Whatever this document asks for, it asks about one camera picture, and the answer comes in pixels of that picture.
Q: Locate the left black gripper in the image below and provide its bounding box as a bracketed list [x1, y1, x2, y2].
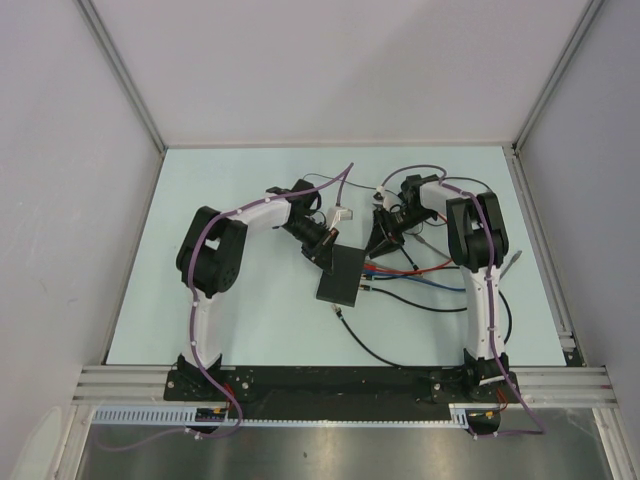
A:
[282, 217, 339, 275]

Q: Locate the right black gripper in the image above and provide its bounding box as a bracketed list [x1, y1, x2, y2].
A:
[364, 206, 435, 260]

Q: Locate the thin black power cable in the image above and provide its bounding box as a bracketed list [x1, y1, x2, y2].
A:
[302, 173, 421, 271]

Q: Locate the black network switch box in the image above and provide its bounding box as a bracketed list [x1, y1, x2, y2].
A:
[315, 245, 366, 307]

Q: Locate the red ethernet cable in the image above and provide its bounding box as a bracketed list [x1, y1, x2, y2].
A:
[364, 209, 454, 276]

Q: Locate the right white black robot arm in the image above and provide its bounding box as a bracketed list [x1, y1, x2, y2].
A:
[365, 175, 509, 401]

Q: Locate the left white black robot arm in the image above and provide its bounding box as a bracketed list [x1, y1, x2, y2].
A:
[176, 179, 339, 400]

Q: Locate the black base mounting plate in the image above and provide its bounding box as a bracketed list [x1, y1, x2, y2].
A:
[164, 365, 524, 421]

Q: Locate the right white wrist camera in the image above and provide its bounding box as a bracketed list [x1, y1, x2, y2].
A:
[373, 185, 391, 208]

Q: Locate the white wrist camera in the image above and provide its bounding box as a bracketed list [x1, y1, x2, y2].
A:
[326, 205, 353, 229]
[373, 185, 391, 208]

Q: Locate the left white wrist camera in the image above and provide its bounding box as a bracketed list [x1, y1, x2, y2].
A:
[326, 205, 353, 229]

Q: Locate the blue ethernet cable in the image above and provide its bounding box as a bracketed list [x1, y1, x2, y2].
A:
[362, 272, 469, 292]

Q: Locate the black ethernet cable teal boot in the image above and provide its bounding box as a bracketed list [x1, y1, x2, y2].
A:
[359, 283, 471, 314]

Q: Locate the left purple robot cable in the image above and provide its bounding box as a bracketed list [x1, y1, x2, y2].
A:
[94, 162, 355, 451]

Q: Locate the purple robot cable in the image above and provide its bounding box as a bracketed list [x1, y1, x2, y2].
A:
[379, 164, 549, 441]
[94, 162, 355, 451]

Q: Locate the loose black ethernet cable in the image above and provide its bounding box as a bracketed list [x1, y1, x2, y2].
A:
[332, 292, 514, 369]

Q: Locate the white slotted cable duct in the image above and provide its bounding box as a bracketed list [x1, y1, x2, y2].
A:
[93, 406, 469, 429]

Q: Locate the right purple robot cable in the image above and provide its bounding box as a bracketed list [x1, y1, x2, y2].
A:
[379, 164, 549, 441]

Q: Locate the aluminium frame rail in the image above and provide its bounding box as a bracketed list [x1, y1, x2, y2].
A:
[72, 365, 171, 405]

